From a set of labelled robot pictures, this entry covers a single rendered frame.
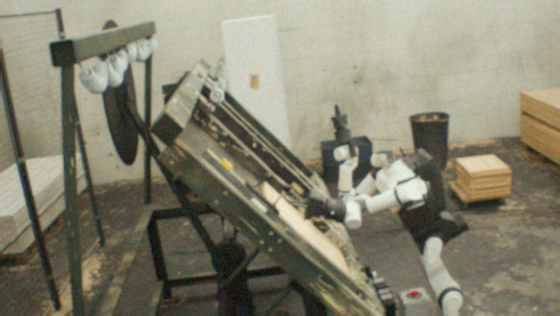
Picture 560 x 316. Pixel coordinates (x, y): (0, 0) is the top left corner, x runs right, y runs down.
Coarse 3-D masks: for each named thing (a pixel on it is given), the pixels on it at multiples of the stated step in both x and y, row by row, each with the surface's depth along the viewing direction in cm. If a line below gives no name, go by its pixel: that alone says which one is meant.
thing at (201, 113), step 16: (192, 112) 295; (208, 112) 296; (208, 128) 298; (224, 128) 302; (224, 144) 301; (240, 144) 301; (240, 160) 303; (256, 160) 304; (256, 176) 306; (272, 176) 306; (288, 192) 309; (320, 224) 314; (336, 240) 317
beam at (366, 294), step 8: (312, 176) 449; (344, 232) 352; (344, 248) 316; (352, 248) 331; (344, 256) 309; (352, 264) 296; (360, 264) 312; (352, 272) 288; (360, 272) 295; (360, 280) 280; (360, 288) 271; (368, 288) 280; (360, 296) 265; (368, 296) 266; (368, 304) 255; (376, 304) 266; (376, 312) 253
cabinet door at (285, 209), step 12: (264, 192) 290; (276, 192) 307; (276, 204) 287; (288, 204) 306; (288, 216) 286; (300, 216) 307; (300, 228) 286; (312, 228) 307; (312, 240) 285; (324, 240) 307; (324, 252) 285; (336, 252) 306; (336, 264) 285
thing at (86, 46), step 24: (144, 24) 376; (72, 48) 218; (96, 48) 245; (72, 72) 218; (144, 72) 429; (72, 96) 220; (72, 120) 222; (144, 120) 437; (72, 144) 224; (144, 144) 442; (72, 168) 226; (144, 168) 446; (168, 168) 328; (72, 192) 228; (144, 192) 451; (72, 216) 230; (192, 216) 334; (72, 240) 233; (72, 264) 235; (72, 288) 239; (288, 288) 254; (264, 312) 256
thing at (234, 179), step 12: (204, 156) 251; (216, 156) 256; (216, 168) 253; (228, 180) 254; (240, 180) 256; (252, 192) 256; (264, 204) 258; (276, 216) 260; (300, 240) 263; (312, 252) 265; (324, 264) 267; (336, 276) 269; (348, 276) 272
